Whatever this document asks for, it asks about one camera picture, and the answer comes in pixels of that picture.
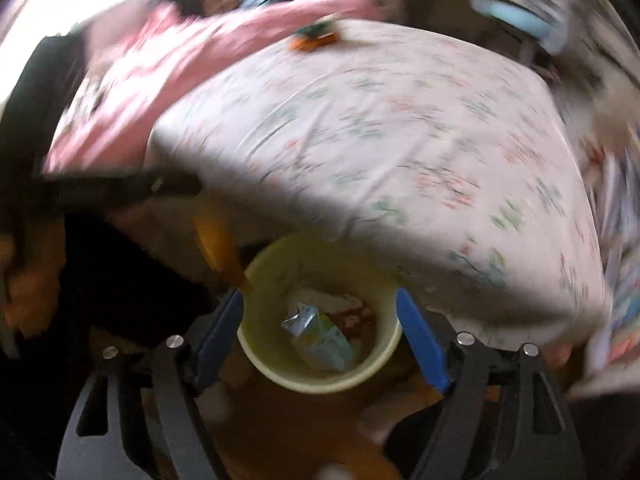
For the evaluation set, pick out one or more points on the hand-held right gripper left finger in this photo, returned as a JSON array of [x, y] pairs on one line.
[[220, 340]]

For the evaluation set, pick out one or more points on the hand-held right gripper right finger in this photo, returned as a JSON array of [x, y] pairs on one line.
[[422, 345]]

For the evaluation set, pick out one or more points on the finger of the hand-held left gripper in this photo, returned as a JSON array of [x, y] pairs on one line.
[[125, 190]]

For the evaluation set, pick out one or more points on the pale yellow waste bin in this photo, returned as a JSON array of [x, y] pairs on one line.
[[265, 310]]

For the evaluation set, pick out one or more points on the blue juice carton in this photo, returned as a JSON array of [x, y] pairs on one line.
[[320, 345]]

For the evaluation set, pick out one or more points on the long orange wrapper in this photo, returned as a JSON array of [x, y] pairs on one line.
[[212, 240]]

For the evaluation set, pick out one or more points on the green snack wrapper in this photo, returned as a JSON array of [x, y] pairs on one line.
[[315, 30]]

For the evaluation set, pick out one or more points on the dark cloth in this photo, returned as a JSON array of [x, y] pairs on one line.
[[125, 280]]

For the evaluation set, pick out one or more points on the pink blanket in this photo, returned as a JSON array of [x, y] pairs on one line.
[[175, 50]]

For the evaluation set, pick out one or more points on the grey and blue desk chair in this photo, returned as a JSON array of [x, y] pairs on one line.
[[515, 17]]

